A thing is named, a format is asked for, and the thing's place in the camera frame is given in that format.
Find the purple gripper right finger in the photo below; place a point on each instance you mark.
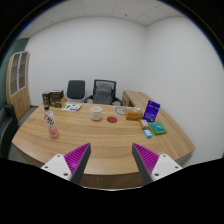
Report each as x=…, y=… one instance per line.
x=152, y=166

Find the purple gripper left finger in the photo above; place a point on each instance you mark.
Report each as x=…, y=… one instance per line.
x=71, y=165

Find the small blue box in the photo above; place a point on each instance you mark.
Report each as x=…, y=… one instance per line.
x=147, y=133

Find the green box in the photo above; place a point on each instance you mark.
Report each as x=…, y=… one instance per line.
x=157, y=128

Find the small yellow box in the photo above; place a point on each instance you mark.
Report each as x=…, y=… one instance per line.
x=144, y=124

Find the pink drink bottle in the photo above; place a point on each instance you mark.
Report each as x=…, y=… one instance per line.
x=50, y=122

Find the orange box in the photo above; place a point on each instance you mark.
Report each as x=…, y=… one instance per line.
x=133, y=114

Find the purple standing box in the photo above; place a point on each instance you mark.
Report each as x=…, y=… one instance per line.
x=151, y=111

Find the white cup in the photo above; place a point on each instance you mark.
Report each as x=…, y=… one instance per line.
x=95, y=113

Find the green white booklet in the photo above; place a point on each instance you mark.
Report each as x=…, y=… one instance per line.
x=71, y=107

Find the red round coaster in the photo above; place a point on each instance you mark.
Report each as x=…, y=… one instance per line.
x=112, y=119

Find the brown cardboard boxes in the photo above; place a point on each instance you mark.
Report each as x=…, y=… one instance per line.
x=54, y=98

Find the wooden side desk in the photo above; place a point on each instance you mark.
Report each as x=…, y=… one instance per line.
x=135, y=99

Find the black chair at left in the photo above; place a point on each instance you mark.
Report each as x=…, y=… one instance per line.
x=8, y=128

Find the grey office chair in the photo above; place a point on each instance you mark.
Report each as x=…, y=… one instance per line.
x=76, y=90

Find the black mesh office chair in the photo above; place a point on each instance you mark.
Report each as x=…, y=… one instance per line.
x=104, y=92

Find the wooden glass-door cabinet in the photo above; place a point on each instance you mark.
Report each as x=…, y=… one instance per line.
x=17, y=83

